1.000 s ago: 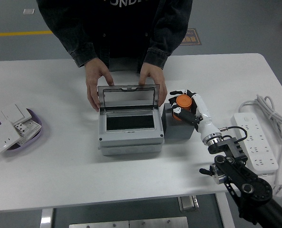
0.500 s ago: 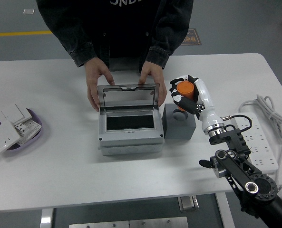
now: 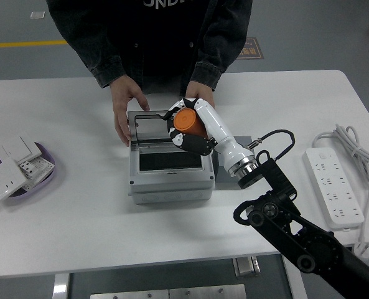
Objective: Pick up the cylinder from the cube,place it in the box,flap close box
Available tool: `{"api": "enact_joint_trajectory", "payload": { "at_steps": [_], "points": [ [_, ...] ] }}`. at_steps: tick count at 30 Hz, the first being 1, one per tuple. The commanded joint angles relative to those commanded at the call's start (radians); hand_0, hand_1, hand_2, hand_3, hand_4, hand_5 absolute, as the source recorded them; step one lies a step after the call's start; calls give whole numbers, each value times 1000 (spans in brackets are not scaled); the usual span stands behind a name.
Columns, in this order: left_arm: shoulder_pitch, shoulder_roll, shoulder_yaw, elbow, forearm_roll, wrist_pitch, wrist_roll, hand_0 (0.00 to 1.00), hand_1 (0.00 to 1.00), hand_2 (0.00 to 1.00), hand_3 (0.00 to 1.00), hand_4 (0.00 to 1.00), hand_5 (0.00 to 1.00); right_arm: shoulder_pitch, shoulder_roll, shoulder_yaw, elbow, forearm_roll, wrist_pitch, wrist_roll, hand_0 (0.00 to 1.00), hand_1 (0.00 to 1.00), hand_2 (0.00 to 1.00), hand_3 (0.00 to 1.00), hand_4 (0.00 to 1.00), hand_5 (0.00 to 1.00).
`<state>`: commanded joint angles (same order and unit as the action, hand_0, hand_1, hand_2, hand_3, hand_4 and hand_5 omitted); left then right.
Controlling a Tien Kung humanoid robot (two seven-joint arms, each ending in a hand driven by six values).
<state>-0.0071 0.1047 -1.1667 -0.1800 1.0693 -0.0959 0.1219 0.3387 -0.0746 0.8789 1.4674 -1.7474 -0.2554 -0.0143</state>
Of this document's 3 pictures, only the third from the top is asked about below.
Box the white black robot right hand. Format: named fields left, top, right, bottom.
left=162, top=98, right=255, bottom=171

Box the grey metal base plate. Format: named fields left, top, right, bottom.
left=90, top=283, right=247, bottom=299

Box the yellow floor line tape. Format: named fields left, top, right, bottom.
left=0, top=39, right=68, bottom=49

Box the orange cylinder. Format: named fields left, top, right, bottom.
left=174, top=107, right=208, bottom=138

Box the person's left hand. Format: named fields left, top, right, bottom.
left=184, top=81, right=215, bottom=108

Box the white perforated plate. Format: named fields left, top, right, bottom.
left=24, top=155, right=55, bottom=190

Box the white power strip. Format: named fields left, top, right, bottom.
left=302, top=147, right=365, bottom=231

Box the grey cube with round hole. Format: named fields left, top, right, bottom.
left=212, top=135, right=254, bottom=190

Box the white power cord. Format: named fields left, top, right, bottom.
left=311, top=123, right=369, bottom=259

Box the metal table bracket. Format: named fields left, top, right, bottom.
left=233, top=255, right=261, bottom=277

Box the white wall socket panel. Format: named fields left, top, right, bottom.
left=0, top=157, right=28, bottom=206

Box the small white socket insert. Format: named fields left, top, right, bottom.
left=18, top=160, right=37, bottom=178

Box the white wall switch panel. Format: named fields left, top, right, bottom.
left=0, top=135, right=44, bottom=163

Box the person's torso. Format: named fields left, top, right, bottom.
left=45, top=0, right=253, bottom=96

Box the brown floor sign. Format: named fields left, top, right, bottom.
left=236, top=37, right=265, bottom=61

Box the purple tray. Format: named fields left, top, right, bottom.
left=0, top=141, right=57, bottom=199

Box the transparent hinged box lid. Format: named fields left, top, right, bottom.
left=127, top=108, right=185, bottom=146

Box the grey plastic junction box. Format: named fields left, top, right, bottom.
left=128, top=145, right=216, bottom=205

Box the white table leg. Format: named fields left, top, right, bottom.
left=281, top=252, right=308, bottom=299
left=52, top=273, right=70, bottom=299

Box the person's right hand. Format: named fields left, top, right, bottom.
left=110, top=76, right=151, bottom=147

